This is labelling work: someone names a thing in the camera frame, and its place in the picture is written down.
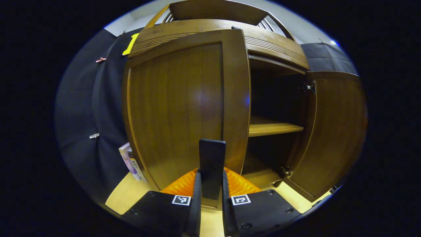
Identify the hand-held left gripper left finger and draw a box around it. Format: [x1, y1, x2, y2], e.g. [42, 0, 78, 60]
[122, 168, 202, 237]

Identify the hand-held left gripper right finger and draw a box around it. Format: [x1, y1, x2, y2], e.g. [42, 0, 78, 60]
[222, 167, 302, 237]

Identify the wooden cabinet door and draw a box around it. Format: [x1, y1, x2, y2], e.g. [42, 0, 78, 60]
[283, 71, 368, 203]
[122, 29, 252, 208]

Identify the wooden double-door shoe cabinet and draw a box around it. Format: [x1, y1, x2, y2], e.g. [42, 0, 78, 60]
[122, 0, 310, 190]

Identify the thin paperback book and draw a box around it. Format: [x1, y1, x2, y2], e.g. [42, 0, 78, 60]
[127, 155, 148, 182]

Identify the wooden inner shelf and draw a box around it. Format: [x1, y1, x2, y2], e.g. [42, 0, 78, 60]
[248, 115, 304, 137]

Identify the black backdrop cloth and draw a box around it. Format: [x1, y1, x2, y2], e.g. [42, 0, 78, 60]
[54, 28, 359, 204]

